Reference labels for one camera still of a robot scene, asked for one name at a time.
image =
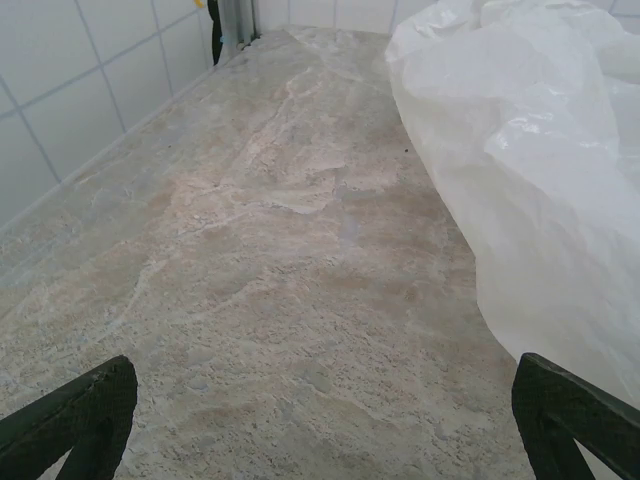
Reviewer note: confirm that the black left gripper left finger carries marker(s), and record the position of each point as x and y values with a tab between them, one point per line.
75	400

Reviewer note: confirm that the aluminium frame post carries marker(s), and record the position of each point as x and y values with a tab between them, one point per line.
245	20

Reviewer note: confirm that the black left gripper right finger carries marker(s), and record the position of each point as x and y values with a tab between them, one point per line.
550	400

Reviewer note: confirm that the white plastic bag fruit print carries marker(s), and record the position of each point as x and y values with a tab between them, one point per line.
525	150

